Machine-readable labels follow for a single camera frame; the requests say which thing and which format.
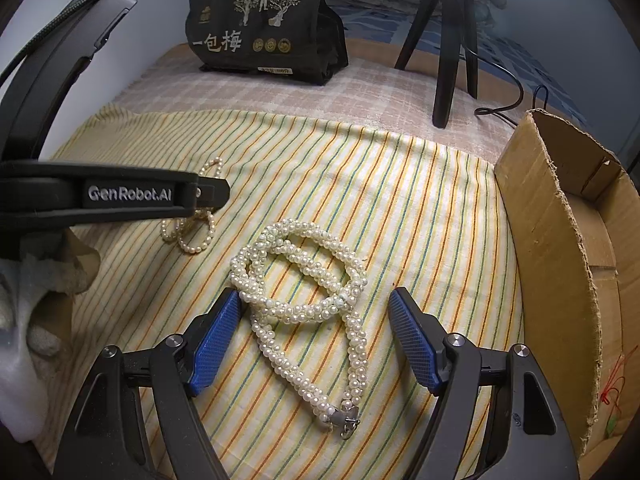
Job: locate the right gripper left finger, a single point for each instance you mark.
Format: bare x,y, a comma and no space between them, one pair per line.
105,437

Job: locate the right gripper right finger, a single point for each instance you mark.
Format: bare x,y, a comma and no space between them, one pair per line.
525,435

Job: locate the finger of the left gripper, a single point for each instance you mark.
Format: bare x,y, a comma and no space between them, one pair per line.
211,193

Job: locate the white gloved left hand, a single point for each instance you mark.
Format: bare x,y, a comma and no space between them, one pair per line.
38,288

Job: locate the black snack bag gold print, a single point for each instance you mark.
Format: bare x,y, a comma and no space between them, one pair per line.
299,39

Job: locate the pink plaid bed sheet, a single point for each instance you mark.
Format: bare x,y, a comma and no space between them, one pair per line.
368,92

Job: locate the open cardboard box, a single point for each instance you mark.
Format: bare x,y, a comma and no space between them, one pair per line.
574,217

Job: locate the black tripod stand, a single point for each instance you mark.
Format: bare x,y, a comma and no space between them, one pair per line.
458,31

